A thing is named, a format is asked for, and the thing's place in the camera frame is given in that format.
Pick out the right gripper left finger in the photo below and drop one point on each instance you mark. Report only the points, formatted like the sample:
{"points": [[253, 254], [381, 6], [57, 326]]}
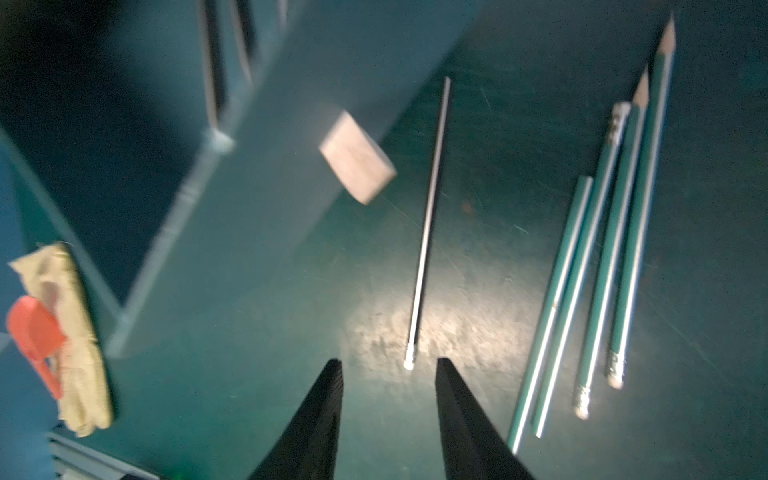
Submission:
{"points": [[308, 447]]}

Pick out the lone black pencil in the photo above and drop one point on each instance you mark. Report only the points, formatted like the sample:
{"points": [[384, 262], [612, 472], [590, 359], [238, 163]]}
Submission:
{"points": [[212, 64]]}

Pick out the beige cloth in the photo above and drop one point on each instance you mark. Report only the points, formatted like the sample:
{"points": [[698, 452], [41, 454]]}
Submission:
{"points": [[50, 275]]}

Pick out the aluminium front rail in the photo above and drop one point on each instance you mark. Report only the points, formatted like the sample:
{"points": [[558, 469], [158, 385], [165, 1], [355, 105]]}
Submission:
{"points": [[72, 460]]}

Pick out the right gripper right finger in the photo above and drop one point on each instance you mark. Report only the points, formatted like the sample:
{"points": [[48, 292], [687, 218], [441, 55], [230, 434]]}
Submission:
{"points": [[472, 449]]}

